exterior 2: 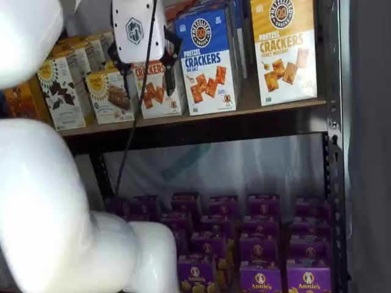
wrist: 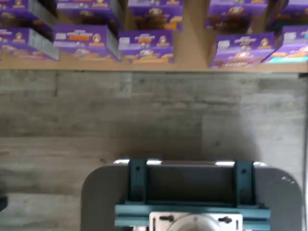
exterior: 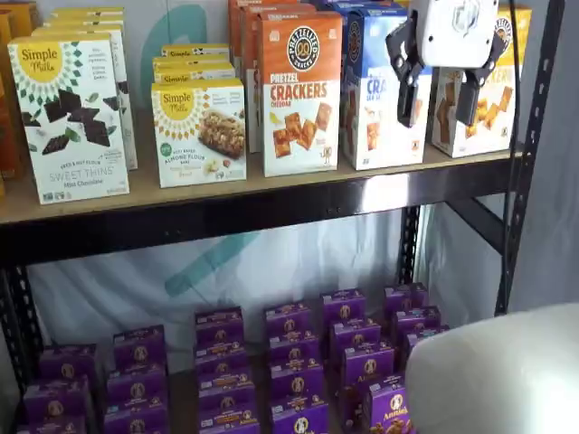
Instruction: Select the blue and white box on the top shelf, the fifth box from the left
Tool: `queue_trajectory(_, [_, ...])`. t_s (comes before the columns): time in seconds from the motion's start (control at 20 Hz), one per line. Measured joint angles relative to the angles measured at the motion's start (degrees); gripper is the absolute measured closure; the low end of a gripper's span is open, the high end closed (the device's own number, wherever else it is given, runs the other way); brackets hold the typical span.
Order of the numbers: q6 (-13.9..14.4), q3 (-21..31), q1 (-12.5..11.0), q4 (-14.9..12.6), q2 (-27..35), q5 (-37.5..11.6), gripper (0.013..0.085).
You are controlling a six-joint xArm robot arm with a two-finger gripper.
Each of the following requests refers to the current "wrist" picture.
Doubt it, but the purple snack box teal label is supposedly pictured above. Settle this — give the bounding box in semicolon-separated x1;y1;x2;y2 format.
263;25;308;65

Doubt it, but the purple snack box orange label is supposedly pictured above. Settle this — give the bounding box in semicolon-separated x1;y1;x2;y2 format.
54;23;121;61
118;30;176;64

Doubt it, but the small dark object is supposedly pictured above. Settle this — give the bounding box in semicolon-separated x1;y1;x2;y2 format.
0;195;9;212

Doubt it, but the black box between brackets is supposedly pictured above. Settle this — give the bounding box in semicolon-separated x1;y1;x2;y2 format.
145;163;238;203

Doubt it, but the teal metal bracket frame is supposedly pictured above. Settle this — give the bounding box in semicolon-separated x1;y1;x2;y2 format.
115;159;270;231

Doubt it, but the tan wooden shelf board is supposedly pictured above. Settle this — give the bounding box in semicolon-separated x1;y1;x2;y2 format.
0;51;308;73

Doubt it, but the grey rounded base plate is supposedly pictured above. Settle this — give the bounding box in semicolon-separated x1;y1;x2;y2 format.
81;158;303;231

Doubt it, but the white square mounting plate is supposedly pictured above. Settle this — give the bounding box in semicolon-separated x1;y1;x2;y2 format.
149;211;244;231

